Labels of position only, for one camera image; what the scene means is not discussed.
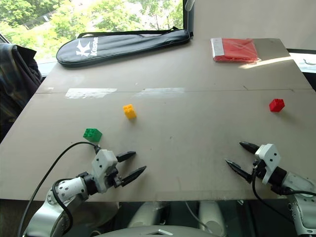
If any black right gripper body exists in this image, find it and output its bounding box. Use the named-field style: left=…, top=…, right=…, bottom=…
left=251, top=159, right=265, bottom=179

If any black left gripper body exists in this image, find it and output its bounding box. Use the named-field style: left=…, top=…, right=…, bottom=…
left=105, top=164, right=123, bottom=189

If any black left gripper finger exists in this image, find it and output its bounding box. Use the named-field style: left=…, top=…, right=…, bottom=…
left=116, top=151, right=137, bottom=163
left=120, top=166, right=147, bottom=188

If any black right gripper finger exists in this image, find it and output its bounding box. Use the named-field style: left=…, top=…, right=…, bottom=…
left=239, top=141, right=260, bottom=156
left=224, top=159, right=254, bottom=184

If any green toy brick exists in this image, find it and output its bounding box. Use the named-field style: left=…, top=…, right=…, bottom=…
left=82, top=127, right=103, bottom=143

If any yellow toy brick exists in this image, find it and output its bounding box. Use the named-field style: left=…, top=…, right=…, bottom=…
left=122, top=104, right=137, bottom=120

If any red toy brick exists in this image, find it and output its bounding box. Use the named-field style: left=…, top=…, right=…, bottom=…
left=269, top=98, right=285, bottom=113

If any silver robot body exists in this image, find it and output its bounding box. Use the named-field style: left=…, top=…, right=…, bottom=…
left=95, top=201, right=228, bottom=237

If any red packet in plastic wrap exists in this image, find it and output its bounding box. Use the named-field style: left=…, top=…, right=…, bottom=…
left=210, top=37, right=261, bottom=63

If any black racket bag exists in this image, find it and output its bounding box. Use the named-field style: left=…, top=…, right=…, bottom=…
left=56, top=27, right=194, bottom=68

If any dark plaid jacket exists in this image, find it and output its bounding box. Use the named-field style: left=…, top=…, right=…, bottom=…
left=0, top=42, right=43, bottom=145

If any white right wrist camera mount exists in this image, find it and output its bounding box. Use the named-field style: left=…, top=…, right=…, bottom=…
left=254, top=143, right=282, bottom=185

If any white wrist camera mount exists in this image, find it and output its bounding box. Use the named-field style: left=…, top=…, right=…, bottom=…
left=254, top=143, right=282, bottom=185
left=91, top=149, right=119, bottom=193

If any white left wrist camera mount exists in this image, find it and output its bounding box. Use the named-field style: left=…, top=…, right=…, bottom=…
left=91, top=149, right=119, bottom=193

